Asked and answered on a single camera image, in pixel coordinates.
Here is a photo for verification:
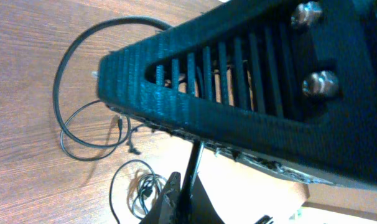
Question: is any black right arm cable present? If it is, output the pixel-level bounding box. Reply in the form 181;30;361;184
52;16;174;149

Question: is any wooden side panel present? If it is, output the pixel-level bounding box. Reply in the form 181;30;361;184
303;184;377;221

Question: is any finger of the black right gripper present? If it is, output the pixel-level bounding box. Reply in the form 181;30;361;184
97;1;377;187

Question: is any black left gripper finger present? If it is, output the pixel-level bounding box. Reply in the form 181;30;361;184
139;172;193;224

